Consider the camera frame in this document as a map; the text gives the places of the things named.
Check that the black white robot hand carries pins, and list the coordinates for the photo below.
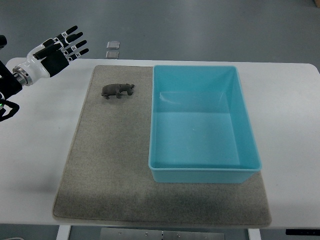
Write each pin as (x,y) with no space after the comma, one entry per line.
(50,57)

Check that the brown toy hippo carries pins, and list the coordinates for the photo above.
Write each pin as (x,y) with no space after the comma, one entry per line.
(116,89)

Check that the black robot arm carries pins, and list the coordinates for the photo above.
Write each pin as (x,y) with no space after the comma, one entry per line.
(9,86)

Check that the blue plastic box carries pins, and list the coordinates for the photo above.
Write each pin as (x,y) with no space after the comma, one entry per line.
(200,128)

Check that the lower metal floor plate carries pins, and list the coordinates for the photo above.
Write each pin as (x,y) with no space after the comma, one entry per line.
(112,54)

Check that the metal floor plate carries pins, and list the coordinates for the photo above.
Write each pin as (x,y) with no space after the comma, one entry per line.
(113,45)
(112,54)

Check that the upper metal floor plate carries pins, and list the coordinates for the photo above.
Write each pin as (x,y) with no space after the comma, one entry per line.
(113,45)

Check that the grey felt mat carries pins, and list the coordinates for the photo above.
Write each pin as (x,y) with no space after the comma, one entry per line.
(107,177)

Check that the white left table leg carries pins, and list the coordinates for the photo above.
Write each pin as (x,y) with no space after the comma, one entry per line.
(63,232)

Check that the white table leg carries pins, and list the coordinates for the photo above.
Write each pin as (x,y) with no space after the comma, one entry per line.
(63,232)
(254,234)

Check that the metal table crossbar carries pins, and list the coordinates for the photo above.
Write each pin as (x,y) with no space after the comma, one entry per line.
(146,234)

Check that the white right table leg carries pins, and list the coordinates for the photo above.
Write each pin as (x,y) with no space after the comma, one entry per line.
(254,234)

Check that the black table control panel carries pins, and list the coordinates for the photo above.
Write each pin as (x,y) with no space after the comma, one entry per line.
(302,232)

